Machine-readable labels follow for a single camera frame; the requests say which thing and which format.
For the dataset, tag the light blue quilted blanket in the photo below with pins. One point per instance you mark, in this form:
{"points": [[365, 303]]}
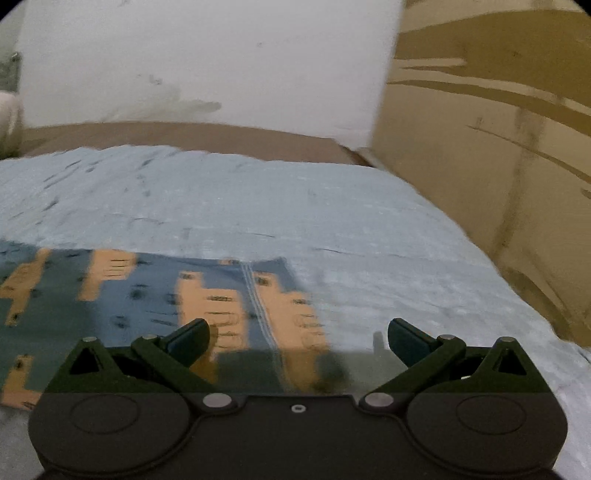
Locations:
{"points": [[369, 230]]}

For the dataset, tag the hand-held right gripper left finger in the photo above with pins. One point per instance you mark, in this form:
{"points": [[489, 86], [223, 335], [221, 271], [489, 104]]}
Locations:
{"points": [[189, 340]]}

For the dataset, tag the plywood board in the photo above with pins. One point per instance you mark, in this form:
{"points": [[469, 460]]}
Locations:
{"points": [[498, 138]]}

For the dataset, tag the brown wooden bed frame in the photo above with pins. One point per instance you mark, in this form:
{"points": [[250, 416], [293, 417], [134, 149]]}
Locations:
{"points": [[207, 136]]}

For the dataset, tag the beige rolled comforter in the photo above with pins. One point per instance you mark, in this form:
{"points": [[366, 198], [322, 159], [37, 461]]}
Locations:
{"points": [[9, 124]]}

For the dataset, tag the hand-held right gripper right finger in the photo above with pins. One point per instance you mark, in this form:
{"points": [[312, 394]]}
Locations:
{"points": [[405, 338]]}

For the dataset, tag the blue pants with orange print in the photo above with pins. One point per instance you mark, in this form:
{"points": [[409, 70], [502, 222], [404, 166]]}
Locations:
{"points": [[138, 295]]}

